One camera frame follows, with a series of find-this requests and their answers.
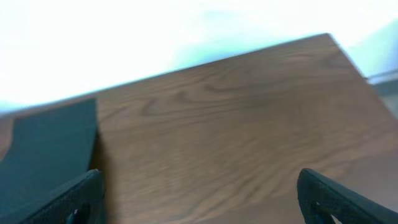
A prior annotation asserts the black gift box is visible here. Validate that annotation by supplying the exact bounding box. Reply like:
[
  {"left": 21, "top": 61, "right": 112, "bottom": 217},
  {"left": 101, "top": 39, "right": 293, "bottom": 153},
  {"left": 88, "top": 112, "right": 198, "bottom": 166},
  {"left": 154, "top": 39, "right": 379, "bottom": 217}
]
[{"left": 1, "top": 99, "right": 98, "bottom": 215}]

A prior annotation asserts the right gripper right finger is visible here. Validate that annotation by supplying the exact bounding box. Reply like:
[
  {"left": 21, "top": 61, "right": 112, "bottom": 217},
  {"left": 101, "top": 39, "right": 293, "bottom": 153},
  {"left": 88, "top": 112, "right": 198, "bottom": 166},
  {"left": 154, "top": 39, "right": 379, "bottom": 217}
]
[{"left": 297, "top": 168, "right": 397, "bottom": 224}]

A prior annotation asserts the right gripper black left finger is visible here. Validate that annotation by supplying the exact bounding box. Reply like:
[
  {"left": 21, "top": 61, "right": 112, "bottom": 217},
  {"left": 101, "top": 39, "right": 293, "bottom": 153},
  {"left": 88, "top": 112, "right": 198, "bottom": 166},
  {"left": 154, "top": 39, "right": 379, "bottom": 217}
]
[{"left": 18, "top": 169, "right": 104, "bottom": 224}]

